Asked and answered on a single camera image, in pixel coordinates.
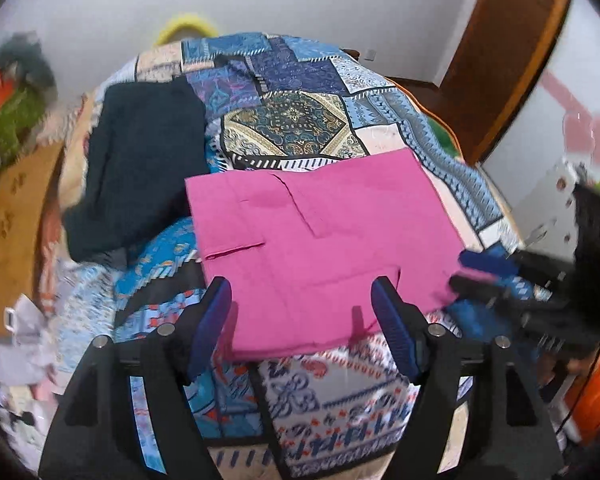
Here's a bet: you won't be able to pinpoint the brown wooden door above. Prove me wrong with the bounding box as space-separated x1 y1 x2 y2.
387 0 576 166

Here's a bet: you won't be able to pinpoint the white crumpled cloth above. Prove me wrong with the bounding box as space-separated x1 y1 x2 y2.
0 295 58 391

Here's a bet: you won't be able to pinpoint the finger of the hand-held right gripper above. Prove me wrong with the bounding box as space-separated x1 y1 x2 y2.
458 250 536 301
450 274 556 333

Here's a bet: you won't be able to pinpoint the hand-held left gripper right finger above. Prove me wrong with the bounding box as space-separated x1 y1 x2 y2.
371 276 566 480

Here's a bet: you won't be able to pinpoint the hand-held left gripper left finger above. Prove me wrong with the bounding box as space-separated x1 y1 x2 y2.
38 276 233 480

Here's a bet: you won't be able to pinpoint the brown cardboard box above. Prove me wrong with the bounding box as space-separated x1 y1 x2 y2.
0 142 66 337

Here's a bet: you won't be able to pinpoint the orange bucket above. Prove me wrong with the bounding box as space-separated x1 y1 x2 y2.
562 345 600 443

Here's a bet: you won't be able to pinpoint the pink pants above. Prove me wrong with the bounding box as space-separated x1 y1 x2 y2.
184 148 473 361

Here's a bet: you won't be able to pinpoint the pile of colourful clothes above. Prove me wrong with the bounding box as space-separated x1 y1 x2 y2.
0 32 58 201

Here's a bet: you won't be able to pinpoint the patchwork printed blanket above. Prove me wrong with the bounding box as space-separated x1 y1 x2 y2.
10 32 523 480

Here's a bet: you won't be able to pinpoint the dark folded garment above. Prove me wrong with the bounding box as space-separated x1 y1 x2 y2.
62 77 212 263

